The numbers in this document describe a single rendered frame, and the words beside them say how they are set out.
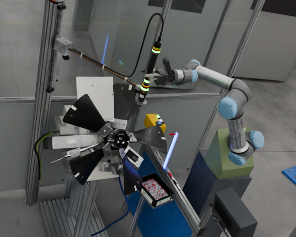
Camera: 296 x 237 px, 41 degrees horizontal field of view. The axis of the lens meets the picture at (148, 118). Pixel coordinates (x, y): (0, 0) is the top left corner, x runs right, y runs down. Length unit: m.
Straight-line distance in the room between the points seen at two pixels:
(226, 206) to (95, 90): 1.14
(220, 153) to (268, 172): 2.19
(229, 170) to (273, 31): 3.98
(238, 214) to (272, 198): 2.31
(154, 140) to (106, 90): 0.48
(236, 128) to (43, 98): 1.32
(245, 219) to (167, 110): 1.60
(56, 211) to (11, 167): 0.52
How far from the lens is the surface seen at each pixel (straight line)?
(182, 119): 3.69
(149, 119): 2.93
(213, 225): 3.16
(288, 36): 6.65
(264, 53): 6.58
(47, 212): 3.42
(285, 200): 4.59
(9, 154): 3.30
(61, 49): 2.55
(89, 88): 2.65
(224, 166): 2.71
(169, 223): 2.93
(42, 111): 2.87
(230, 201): 2.26
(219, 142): 2.70
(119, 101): 2.50
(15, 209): 3.54
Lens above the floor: 2.69
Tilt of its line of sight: 34 degrees down
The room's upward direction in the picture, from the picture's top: 17 degrees clockwise
